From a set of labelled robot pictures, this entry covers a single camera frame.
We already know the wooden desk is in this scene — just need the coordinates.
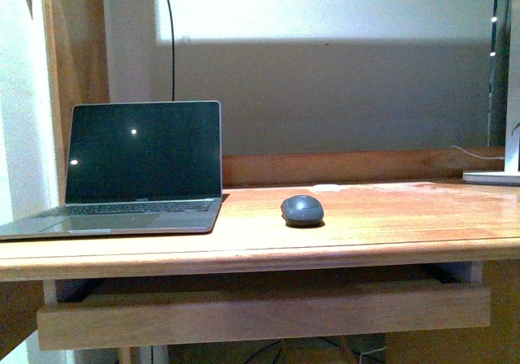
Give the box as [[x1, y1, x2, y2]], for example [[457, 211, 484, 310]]
[[1, 147, 519, 363]]

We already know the white desk lamp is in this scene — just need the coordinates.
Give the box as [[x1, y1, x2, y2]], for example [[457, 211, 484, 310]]
[[462, 0, 519, 186]]

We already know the white lamp cable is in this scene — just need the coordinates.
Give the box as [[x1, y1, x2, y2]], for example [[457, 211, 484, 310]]
[[449, 145, 506, 161]]

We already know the wooden keyboard tray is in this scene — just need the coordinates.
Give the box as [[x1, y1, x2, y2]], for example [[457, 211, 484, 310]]
[[37, 281, 491, 350]]

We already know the dark grey computer mouse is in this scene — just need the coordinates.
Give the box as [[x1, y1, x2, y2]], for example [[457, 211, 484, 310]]
[[280, 195, 324, 228]]

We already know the black floor cable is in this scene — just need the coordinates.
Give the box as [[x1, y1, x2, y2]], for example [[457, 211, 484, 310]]
[[242, 337, 354, 364]]

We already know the white floor cable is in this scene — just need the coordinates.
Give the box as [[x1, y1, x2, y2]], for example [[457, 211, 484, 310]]
[[359, 347, 387, 364]]

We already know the grey open laptop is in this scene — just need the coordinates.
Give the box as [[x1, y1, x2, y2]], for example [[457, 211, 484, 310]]
[[1, 101, 223, 241]]

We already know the black hanging wall cable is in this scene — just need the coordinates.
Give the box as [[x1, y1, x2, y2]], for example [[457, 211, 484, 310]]
[[161, 0, 176, 102]]

